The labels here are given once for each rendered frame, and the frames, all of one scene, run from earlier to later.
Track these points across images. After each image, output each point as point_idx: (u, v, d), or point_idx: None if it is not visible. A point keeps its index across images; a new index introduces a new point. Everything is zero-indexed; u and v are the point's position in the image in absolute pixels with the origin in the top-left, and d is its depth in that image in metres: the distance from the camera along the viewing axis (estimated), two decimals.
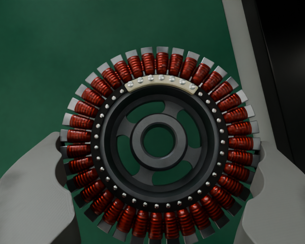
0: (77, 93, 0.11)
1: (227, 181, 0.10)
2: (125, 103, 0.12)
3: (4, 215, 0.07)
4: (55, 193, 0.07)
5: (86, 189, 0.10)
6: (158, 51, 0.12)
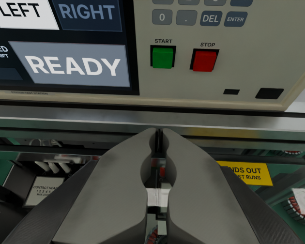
0: None
1: None
2: None
3: (94, 189, 0.08)
4: (135, 187, 0.08)
5: None
6: None
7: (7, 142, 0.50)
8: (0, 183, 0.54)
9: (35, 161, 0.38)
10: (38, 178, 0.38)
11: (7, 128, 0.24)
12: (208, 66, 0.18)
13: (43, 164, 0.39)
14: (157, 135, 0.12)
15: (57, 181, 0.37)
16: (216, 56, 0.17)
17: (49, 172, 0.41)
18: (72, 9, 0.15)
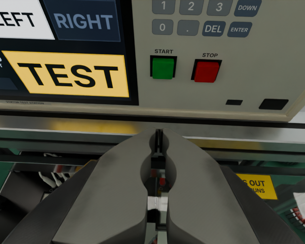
0: None
1: None
2: None
3: (94, 189, 0.08)
4: (135, 187, 0.08)
5: None
6: None
7: (4, 148, 0.49)
8: None
9: (43, 179, 0.41)
10: (45, 195, 0.41)
11: (1, 139, 0.23)
12: (210, 76, 0.17)
13: (51, 181, 0.42)
14: (157, 135, 0.12)
15: None
16: (218, 67, 0.16)
17: (55, 189, 0.44)
18: (68, 19, 0.14)
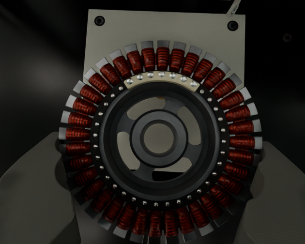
0: (75, 90, 0.11)
1: (227, 181, 0.10)
2: (125, 100, 0.12)
3: (4, 215, 0.07)
4: (55, 193, 0.07)
5: (86, 188, 0.10)
6: (158, 45, 0.11)
7: None
8: None
9: None
10: None
11: None
12: None
13: None
14: None
15: None
16: None
17: None
18: None
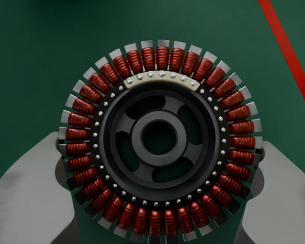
0: (74, 90, 0.11)
1: (227, 181, 0.10)
2: (125, 99, 0.12)
3: (3, 215, 0.06)
4: (55, 193, 0.07)
5: (86, 188, 0.10)
6: (158, 44, 0.11)
7: None
8: None
9: None
10: None
11: None
12: None
13: None
14: None
15: None
16: None
17: None
18: None
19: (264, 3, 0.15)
